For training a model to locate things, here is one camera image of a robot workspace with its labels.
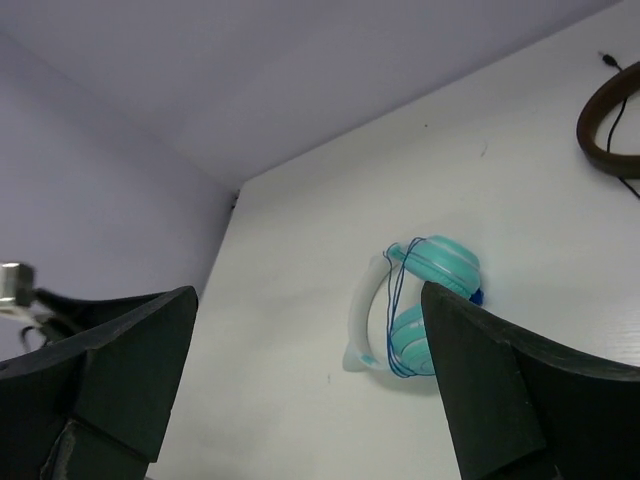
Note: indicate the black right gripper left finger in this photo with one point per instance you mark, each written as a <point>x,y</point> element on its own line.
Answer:
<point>97,405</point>

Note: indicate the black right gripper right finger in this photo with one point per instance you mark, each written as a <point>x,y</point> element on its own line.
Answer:
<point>521,406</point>

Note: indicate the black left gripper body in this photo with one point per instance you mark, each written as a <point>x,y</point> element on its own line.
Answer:
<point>67,316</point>

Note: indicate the teal cat-ear headphones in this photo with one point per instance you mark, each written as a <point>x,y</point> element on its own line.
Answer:
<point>436,259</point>

